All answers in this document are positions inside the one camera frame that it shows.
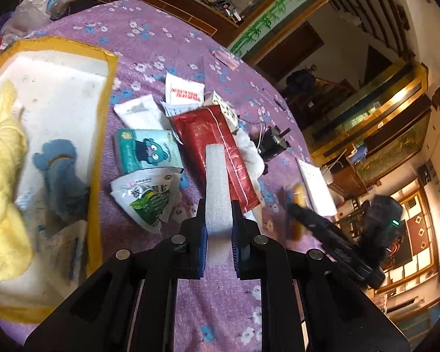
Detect plain white tissue packet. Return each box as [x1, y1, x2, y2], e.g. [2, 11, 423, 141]
[114, 94, 169, 131]

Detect lemon print tissue pack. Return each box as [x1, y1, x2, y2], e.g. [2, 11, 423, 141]
[205, 91, 241, 133]

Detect pink face mask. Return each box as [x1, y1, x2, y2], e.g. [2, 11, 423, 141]
[210, 47, 243, 70]

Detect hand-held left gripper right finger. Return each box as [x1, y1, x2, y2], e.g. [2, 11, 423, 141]
[230, 200, 411, 352]

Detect white motor cable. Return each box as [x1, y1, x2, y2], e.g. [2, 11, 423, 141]
[240, 117, 269, 144]

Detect white foam strip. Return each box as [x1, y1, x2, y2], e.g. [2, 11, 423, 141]
[204, 143, 232, 268]

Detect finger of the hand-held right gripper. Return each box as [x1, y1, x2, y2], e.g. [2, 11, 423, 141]
[287, 202, 356, 265]

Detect white cotton cloth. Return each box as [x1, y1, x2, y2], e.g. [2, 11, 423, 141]
[235, 130, 268, 195]

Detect blue plush cloth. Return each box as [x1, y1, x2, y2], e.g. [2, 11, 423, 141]
[33, 138, 90, 222]

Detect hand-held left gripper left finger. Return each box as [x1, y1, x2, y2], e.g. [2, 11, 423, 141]
[24, 198, 209, 352]

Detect white packet red print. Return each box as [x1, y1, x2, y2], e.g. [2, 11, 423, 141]
[165, 72, 206, 108]

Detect glass fish tank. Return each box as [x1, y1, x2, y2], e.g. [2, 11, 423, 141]
[304, 62, 431, 187]

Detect teal cartoon tissue pack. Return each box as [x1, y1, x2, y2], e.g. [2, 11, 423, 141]
[113, 129, 182, 175]

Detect yellow sponge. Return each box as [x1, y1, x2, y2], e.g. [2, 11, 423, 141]
[283, 183, 309, 242]

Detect white green snack packet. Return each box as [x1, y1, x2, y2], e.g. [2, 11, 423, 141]
[110, 167, 184, 234]

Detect purple floral blanket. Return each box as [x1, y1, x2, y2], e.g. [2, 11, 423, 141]
[0, 0, 356, 352]

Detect white foam box yellow tape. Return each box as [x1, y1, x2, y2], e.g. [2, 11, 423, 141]
[0, 36, 119, 324]

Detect white printed plastic packet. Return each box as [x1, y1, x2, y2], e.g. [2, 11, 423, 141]
[46, 220, 89, 283]

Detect red foil packet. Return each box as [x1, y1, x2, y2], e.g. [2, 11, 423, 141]
[170, 105, 260, 213]

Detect yellow towel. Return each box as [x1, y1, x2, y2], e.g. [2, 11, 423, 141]
[0, 79, 33, 283]

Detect bamboo print panel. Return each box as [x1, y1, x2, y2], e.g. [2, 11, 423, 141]
[227, 0, 353, 59]

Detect black electric motor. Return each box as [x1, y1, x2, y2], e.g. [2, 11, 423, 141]
[258, 125, 292, 162]

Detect clear plastic bags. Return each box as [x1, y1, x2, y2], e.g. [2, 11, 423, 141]
[0, 0, 87, 41]

